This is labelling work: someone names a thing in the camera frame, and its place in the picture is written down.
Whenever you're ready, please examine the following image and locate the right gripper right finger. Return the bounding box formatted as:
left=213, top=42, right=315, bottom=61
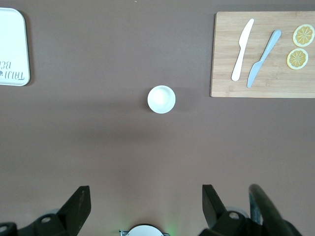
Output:
left=198, top=184, right=261, bottom=236

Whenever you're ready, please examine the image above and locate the yellow lemon slice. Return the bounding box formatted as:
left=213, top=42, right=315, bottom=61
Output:
left=286, top=48, right=309, bottom=70
left=292, top=24, right=315, bottom=48

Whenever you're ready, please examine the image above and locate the bamboo cutting board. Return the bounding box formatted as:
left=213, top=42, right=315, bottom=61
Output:
left=210, top=11, right=315, bottom=99

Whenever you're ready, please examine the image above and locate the cream bear print tray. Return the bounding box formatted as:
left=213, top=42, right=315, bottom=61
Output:
left=0, top=7, right=31, bottom=87

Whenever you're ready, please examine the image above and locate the grey plastic knife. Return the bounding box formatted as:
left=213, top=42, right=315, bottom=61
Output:
left=246, top=29, right=282, bottom=89

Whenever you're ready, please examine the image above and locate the white plastic cup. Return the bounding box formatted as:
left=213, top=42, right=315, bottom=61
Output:
left=147, top=85, right=177, bottom=115

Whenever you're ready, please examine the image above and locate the white plastic knife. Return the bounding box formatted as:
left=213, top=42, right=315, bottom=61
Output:
left=230, top=18, right=255, bottom=82

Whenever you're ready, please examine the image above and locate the brown table cover mat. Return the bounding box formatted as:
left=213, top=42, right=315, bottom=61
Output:
left=0, top=0, right=315, bottom=236

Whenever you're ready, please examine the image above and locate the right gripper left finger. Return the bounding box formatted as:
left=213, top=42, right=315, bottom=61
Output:
left=18, top=185, right=92, bottom=236

